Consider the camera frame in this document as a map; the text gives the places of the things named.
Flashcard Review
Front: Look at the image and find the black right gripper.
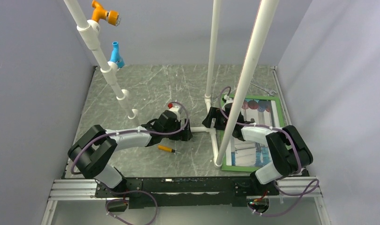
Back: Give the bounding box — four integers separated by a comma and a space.
202, 107, 233, 130

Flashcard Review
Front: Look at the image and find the green wooden photo frame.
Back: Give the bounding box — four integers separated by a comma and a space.
221, 96, 284, 172

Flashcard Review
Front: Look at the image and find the white PVC pipe stand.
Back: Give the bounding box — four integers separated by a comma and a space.
63, 0, 280, 169

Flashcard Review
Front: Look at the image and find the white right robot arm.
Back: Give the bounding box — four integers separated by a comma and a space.
231, 114, 313, 195

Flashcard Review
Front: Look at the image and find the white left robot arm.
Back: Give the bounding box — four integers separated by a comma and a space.
67, 110, 193, 197

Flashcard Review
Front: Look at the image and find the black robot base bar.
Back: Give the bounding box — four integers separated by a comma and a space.
95, 176, 279, 209

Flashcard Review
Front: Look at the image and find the silver open-end wrench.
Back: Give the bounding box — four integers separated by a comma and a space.
250, 83, 277, 96

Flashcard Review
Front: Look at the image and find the blue plastic faucet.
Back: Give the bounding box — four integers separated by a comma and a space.
110, 41, 125, 68

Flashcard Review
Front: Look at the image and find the orange plastic faucet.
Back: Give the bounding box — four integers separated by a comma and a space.
91, 0, 121, 26

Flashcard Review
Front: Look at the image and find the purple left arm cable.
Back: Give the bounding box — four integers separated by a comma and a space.
70, 101, 190, 225

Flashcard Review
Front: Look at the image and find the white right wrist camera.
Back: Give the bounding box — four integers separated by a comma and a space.
222, 95, 233, 108

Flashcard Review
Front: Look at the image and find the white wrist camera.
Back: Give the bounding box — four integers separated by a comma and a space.
168, 103, 183, 118
222, 95, 233, 108

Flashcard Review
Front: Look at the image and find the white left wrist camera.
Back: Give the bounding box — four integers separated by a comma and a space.
168, 103, 183, 118

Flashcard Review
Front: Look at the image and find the orange handled screwdriver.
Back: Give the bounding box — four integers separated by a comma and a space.
157, 145, 180, 154

